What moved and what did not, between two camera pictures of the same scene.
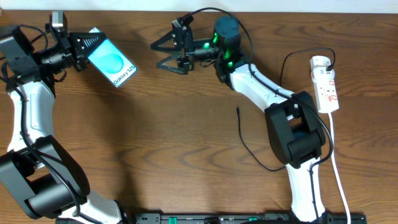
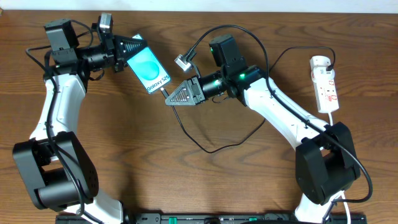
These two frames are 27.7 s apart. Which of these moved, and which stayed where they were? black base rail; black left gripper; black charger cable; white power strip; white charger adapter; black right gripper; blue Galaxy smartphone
Moved: black charger cable; black right gripper; black left gripper; blue Galaxy smartphone
Stayed: white charger adapter; white power strip; black base rail
